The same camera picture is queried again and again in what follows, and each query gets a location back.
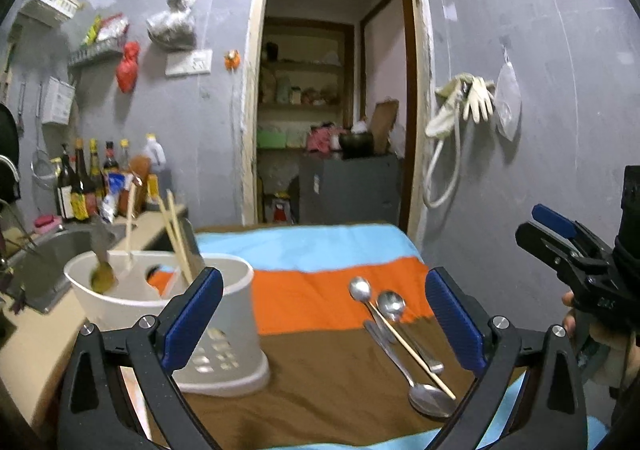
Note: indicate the wooden cutting board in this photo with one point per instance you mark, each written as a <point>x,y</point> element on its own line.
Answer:
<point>383,125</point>

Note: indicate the brown packet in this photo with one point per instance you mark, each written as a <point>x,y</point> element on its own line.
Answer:
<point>140,170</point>

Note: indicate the black bowl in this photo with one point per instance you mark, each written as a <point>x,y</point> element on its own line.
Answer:
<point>356,141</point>

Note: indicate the green box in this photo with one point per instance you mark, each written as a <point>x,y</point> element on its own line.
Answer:
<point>272,136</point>

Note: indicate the person's right hand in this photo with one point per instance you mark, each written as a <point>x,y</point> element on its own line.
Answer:
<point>605,355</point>

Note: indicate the golden spoon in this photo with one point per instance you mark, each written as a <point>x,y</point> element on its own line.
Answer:
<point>102,277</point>

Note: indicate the white wall switch plate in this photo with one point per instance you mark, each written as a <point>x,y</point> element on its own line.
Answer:
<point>189,62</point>

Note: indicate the wooden storage shelf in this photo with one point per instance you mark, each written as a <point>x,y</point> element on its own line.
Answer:
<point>305,105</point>

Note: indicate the cream rubber gloves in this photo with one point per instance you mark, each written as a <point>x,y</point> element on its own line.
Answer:
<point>477,97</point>

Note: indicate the white plastic utensil holder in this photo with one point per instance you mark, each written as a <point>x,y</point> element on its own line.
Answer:
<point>235,310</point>

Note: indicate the yellow green snack packet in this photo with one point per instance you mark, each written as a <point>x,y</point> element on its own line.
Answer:
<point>91,30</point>

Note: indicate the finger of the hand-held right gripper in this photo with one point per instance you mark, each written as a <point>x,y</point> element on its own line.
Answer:
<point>555,252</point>
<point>555,221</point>

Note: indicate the metal strainer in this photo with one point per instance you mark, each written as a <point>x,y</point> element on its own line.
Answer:
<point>44,166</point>

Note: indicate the steel sink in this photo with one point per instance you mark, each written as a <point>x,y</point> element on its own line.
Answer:
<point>55,260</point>

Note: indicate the hanging metal ladle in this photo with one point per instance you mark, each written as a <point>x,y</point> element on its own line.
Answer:
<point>21,105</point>

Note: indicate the red white snack packet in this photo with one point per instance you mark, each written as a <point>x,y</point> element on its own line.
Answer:
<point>113,26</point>

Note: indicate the grey cabinet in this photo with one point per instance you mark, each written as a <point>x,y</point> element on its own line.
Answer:
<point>350,190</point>

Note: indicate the wooden door frame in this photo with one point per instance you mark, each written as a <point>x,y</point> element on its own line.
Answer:
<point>250,80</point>

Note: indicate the red plastic bag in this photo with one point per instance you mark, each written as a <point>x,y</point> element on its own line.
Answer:
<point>128,70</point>

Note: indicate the flat clear plastic bag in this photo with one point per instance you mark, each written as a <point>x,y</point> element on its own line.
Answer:
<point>507,102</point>

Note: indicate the steel faucet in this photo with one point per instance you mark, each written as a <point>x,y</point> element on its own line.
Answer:
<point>9,165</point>

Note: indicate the large steel spoon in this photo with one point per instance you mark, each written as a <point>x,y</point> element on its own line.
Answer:
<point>432,400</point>

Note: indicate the wooden chopstick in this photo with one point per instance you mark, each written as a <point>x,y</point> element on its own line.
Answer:
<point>415,355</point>
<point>172,237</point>
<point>179,230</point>
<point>129,235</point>

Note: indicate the black round pan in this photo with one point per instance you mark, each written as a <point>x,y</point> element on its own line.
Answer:
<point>7,155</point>

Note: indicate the plastic oil jug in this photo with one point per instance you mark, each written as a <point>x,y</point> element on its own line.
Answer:
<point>153,153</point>

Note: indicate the orange wall hook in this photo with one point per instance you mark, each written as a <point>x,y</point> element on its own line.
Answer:
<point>232,60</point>

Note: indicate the pink box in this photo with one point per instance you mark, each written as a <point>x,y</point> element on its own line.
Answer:
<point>47,221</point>

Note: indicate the metal wall rack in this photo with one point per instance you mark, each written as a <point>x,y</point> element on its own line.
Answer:
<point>95,55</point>

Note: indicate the white wall holder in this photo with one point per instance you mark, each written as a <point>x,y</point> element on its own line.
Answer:
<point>57,101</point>

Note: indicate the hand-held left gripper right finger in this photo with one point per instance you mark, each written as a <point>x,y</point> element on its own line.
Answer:
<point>455,320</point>

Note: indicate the dark knife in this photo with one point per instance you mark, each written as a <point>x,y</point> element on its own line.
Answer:
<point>193,246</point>

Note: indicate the white wall basket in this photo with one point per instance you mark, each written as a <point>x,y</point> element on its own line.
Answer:
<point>50,2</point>

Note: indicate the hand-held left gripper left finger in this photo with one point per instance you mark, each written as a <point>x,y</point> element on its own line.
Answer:
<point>192,315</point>

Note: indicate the blue packet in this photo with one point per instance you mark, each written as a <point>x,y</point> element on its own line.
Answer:
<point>114,186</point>

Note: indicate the striped blanket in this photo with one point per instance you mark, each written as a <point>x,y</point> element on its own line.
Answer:
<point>320,380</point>

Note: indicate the pink cloth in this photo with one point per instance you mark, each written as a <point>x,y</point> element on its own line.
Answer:
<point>322,137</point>

